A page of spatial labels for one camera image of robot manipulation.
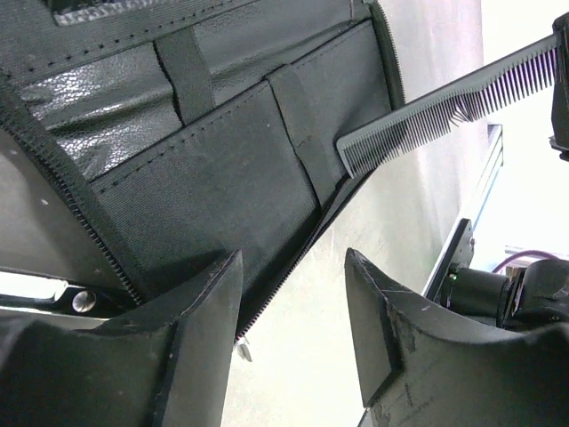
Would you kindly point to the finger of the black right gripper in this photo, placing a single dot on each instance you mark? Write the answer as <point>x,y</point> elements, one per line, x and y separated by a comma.
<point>559,110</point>

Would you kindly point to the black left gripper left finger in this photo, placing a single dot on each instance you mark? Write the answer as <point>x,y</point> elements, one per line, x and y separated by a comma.
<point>165,363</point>

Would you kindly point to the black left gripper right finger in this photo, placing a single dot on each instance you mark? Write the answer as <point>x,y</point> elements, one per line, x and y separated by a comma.
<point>420,364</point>

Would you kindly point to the long black barber comb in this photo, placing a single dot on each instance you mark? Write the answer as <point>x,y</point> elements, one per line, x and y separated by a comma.
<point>465,100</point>

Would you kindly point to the silver straight scissors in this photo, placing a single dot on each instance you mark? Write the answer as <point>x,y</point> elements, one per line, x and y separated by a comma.
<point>57,296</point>

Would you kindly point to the black zip tool case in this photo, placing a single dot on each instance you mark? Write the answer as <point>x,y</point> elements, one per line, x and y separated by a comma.
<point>173,132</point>

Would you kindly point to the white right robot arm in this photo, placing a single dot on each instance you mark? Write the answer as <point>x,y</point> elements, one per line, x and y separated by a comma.
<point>529,289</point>

